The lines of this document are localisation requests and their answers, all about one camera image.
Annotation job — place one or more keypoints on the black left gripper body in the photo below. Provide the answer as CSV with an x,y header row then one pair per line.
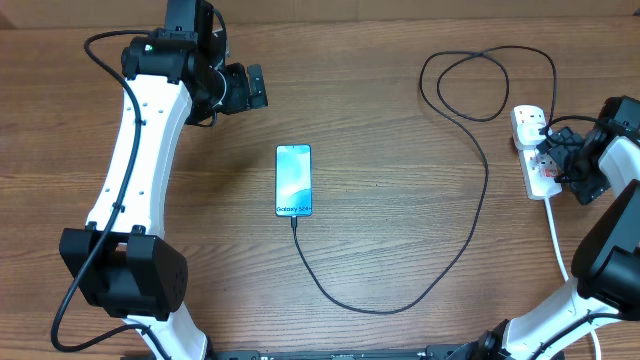
x,y
237,93

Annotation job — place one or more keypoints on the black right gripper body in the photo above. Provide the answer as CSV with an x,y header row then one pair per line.
x,y
584,173

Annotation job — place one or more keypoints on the teal Galaxy smartphone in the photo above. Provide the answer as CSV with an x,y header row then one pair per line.
x,y
293,186

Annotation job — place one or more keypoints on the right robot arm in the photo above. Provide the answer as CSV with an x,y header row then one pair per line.
x,y
602,286

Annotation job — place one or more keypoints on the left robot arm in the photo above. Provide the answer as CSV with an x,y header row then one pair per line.
x,y
173,76

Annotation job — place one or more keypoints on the white charger plug adapter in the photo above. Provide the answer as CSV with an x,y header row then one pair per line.
x,y
527,136

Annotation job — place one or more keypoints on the white power strip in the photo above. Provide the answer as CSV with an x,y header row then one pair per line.
x,y
539,170

